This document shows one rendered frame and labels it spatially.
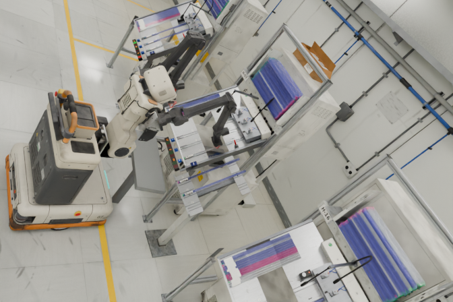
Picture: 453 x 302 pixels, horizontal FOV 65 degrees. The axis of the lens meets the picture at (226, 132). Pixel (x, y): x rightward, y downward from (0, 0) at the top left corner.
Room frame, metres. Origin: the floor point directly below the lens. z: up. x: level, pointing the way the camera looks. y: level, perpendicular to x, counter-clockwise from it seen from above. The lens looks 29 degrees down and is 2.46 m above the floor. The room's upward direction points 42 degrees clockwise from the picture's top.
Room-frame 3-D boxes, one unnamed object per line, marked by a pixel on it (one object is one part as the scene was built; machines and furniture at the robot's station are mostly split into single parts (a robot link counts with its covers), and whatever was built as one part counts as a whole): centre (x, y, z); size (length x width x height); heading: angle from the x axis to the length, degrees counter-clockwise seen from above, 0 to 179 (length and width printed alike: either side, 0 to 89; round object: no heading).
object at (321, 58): (3.15, -0.19, 1.82); 0.68 x 0.30 x 0.20; 49
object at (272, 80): (2.85, -0.08, 1.52); 0.51 x 0.13 x 0.27; 49
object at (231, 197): (2.98, -0.11, 0.31); 0.70 x 0.65 x 0.62; 49
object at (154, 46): (3.80, 1.08, 0.66); 1.01 x 0.73 x 1.31; 139
